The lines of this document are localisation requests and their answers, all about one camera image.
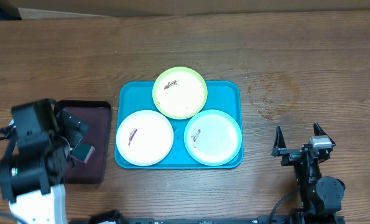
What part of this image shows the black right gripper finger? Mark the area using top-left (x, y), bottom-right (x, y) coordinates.
top-left (274, 125), bottom-right (286, 149)
top-left (313, 122), bottom-right (326, 136)

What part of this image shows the green pink sponge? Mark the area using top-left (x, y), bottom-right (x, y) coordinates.
top-left (71, 142), bottom-right (95, 164)

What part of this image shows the white plate with stain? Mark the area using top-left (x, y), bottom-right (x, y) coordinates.
top-left (116, 110), bottom-right (174, 166)

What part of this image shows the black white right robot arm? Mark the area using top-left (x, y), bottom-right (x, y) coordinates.
top-left (268, 123), bottom-right (346, 223)

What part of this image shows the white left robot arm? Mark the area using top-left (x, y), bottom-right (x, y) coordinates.
top-left (0, 99), bottom-right (88, 223)

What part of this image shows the black water tray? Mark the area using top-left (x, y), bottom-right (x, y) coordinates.
top-left (58, 100), bottom-right (112, 184)

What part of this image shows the blue plastic tray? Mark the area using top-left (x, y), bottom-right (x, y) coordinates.
top-left (114, 80), bottom-right (243, 169)

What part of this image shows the light blue plate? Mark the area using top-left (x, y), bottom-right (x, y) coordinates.
top-left (183, 110), bottom-right (243, 167)

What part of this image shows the yellow plate with stain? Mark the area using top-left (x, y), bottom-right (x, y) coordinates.
top-left (152, 67), bottom-right (208, 119)

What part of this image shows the brown cardboard back wall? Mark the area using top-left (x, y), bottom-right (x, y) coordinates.
top-left (0, 0), bottom-right (370, 19)

